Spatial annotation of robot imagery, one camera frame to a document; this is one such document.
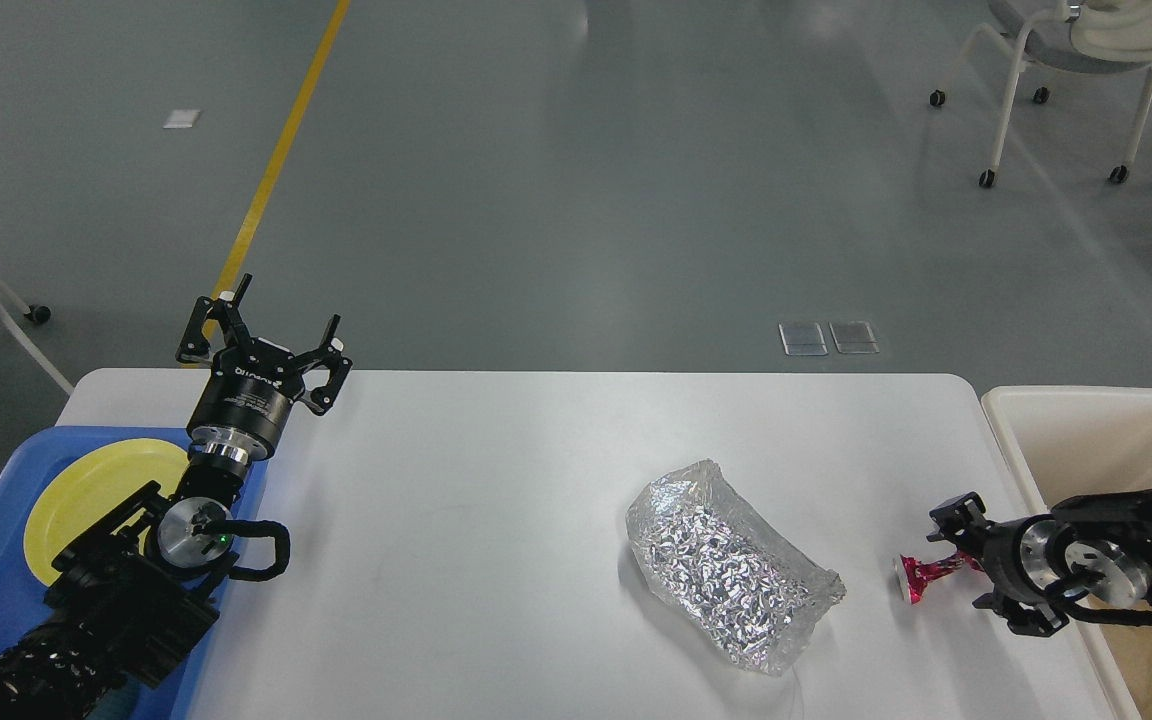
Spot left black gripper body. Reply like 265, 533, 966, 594
185, 366, 305, 461

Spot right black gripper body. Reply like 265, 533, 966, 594
978, 515, 1055, 605

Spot white plastic bin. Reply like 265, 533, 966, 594
982, 386, 1152, 719

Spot red foil wrapper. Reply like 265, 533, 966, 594
892, 550, 984, 605

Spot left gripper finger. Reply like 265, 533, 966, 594
285, 314, 353, 415
175, 274, 280, 367

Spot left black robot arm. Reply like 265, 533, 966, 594
0, 275, 353, 719

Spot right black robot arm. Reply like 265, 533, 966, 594
929, 488, 1152, 638

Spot yellow plate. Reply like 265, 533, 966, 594
22, 438, 188, 588

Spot large foil ball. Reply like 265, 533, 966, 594
626, 458, 846, 676

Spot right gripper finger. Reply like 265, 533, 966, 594
925, 492, 996, 561
972, 591, 1070, 638

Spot white rolling chair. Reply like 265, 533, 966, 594
929, 1, 1152, 190

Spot grey floor outlet plates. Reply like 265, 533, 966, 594
778, 323, 881, 357

